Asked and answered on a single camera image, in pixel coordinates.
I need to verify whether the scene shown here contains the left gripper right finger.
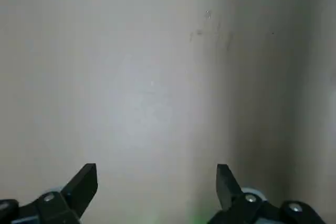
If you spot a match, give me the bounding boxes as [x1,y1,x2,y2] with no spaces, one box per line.
[207,163,326,224]

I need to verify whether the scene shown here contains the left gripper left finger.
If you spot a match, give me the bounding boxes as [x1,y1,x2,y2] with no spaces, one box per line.
[0,163,99,224]

